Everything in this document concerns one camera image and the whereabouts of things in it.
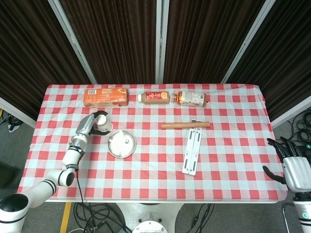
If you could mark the red white checkered tablecloth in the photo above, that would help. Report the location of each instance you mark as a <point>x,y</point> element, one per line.
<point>155,184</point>

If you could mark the grey partition post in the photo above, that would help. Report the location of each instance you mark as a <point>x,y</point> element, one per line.
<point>161,41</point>
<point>73,41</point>
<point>247,41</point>

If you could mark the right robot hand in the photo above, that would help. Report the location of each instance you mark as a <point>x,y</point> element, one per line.
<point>296,172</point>

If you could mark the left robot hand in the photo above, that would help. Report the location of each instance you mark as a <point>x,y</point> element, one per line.
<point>83,126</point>

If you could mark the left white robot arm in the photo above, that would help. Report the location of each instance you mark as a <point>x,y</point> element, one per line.
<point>71,157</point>

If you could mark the black power strip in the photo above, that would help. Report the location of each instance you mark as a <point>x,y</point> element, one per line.
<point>307,149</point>

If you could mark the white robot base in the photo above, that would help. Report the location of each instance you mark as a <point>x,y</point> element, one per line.
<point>149,218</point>

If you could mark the round metal plate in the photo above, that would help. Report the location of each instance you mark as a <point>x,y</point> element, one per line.
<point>117,148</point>

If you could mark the wooden rolling pin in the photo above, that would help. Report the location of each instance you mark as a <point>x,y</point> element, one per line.
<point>179,125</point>

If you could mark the brown drink bottle white cap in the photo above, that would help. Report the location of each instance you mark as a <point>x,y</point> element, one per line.
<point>154,97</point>

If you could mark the orange cardboard box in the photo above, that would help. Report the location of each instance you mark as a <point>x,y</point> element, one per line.
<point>105,97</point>

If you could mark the amber tea bottle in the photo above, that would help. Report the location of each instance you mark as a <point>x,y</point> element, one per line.
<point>190,98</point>

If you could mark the white folding stand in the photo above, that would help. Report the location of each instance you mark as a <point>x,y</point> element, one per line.
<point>192,153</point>

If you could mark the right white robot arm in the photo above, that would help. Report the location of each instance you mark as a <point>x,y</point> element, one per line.
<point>303,213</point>

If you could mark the dark ribbed partition panel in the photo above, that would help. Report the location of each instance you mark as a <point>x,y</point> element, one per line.
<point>29,53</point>
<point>286,60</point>
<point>116,41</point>
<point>209,41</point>

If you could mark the white paper cup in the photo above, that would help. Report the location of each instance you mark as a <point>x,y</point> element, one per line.
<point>105,125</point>

